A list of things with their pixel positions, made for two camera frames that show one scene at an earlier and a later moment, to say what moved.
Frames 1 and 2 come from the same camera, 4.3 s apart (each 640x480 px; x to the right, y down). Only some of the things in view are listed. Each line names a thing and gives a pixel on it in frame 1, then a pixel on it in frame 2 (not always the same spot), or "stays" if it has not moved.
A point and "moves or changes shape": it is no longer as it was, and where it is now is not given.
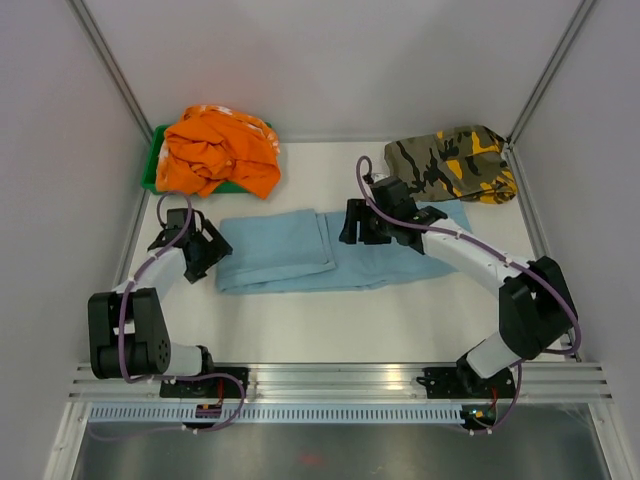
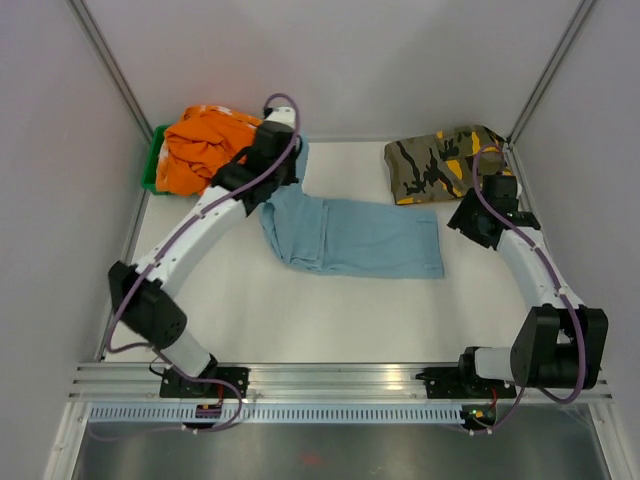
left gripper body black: (208, 253) → (286, 174)
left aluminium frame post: (111, 66) stays
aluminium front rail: (539, 381) stays
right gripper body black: (377, 228) → (467, 217)
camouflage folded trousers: (470, 163) stays
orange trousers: (212, 145) stays
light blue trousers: (262, 251) moves or changes shape
